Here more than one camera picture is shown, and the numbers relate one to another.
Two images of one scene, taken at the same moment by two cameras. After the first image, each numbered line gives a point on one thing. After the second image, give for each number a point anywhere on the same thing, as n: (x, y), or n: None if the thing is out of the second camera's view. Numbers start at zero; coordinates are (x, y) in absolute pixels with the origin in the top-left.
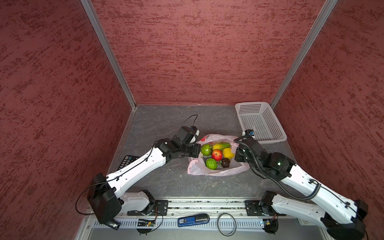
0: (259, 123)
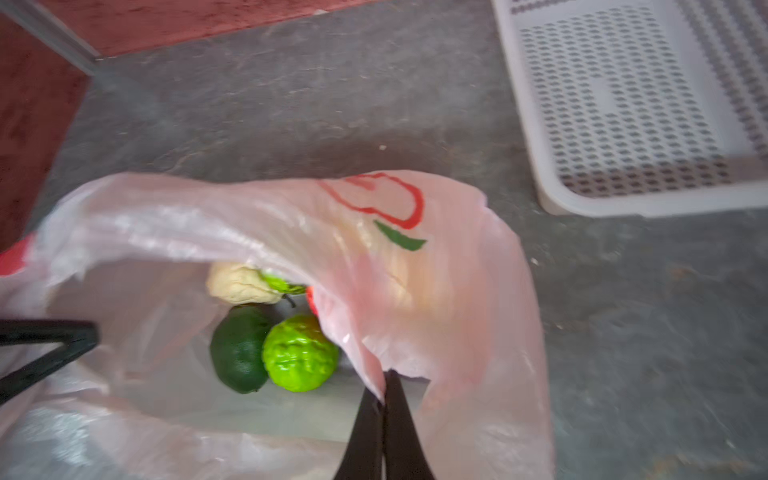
0: (640, 107)
